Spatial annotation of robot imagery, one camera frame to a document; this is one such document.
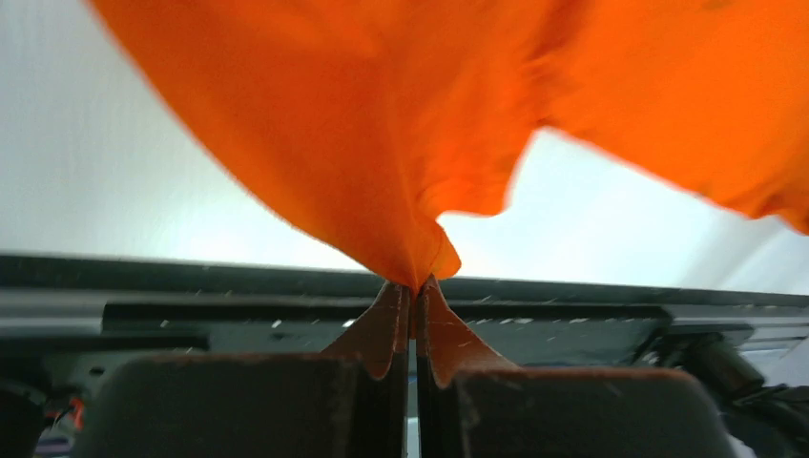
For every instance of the orange t-shirt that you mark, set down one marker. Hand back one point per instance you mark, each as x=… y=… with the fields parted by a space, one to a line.
x=361 y=122

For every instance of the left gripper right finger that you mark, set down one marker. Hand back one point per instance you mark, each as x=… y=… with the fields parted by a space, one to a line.
x=474 y=402

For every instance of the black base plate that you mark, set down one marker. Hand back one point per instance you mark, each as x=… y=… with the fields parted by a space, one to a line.
x=68 y=325

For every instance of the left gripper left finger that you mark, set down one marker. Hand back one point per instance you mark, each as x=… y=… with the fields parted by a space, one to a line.
x=348 y=400

